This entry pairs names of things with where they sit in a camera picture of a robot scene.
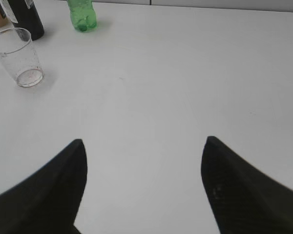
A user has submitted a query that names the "green soda bottle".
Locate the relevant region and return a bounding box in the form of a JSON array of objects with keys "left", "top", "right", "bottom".
[{"left": 66, "top": 0, "right": 97, "bottom": 33}]

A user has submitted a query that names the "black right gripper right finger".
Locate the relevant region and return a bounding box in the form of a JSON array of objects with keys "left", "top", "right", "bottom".
[{"left": 201, "top": 136, "right": 293, "bottom": 234}]

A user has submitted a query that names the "dark red wine bottle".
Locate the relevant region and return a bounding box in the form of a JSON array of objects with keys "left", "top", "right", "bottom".
[{"left": 2, "top": 0, "right": 44, "bottom": 40}]

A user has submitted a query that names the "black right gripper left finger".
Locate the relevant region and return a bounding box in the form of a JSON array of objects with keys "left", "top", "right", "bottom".
[{"left": 0, "top": 139, "right": 87, "bottom": 234}]

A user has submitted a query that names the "transparent plastic cup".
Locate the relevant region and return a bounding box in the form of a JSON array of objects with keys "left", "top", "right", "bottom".
[{"left": 0, "top": 28, "right": 44, "bottom": 87}]

